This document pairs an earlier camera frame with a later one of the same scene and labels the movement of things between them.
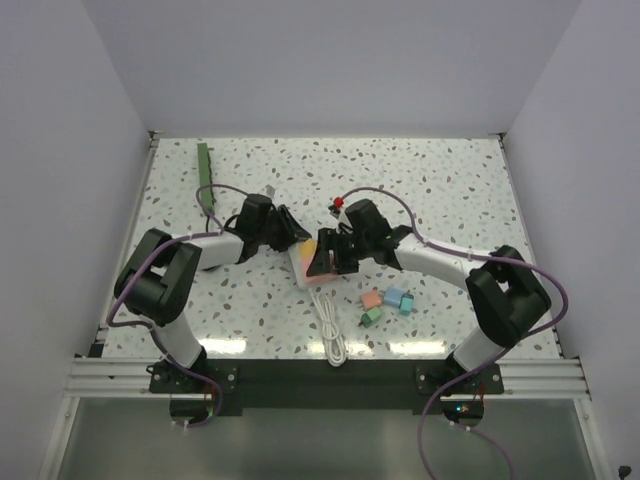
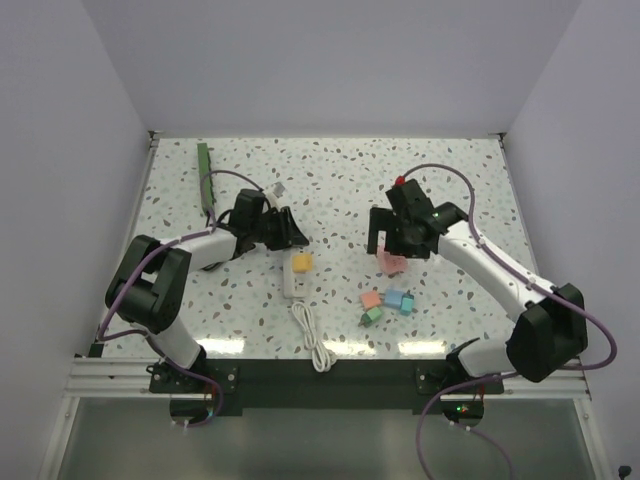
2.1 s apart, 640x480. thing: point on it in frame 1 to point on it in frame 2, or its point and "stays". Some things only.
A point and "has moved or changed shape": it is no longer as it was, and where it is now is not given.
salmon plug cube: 371,299 stays
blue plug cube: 393,296 stays
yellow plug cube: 308,248 has moved or changed shape
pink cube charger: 317,279 has moved or changed shape
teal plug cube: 406,304 stays
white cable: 334,344 to 322,358
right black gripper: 326,241 to 383,220
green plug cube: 371,316 stays
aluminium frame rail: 97,376 stays
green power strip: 206,179 stays
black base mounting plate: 328,386 stays
